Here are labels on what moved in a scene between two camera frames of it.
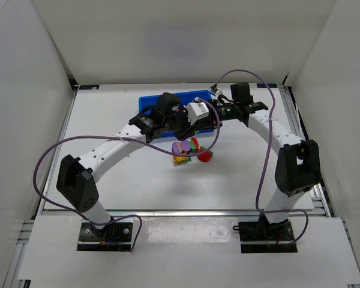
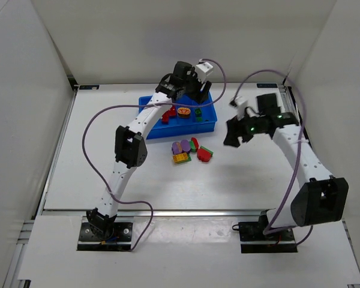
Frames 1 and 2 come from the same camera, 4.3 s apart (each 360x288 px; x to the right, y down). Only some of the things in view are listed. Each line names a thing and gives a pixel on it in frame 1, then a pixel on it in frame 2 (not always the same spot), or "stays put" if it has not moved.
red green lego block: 206,156 stays put
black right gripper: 214,111 -> 240,126
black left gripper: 185,129 -> 200,89
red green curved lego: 194,144 stays put
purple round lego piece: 179,147 stays put
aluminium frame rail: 147,213 stays put
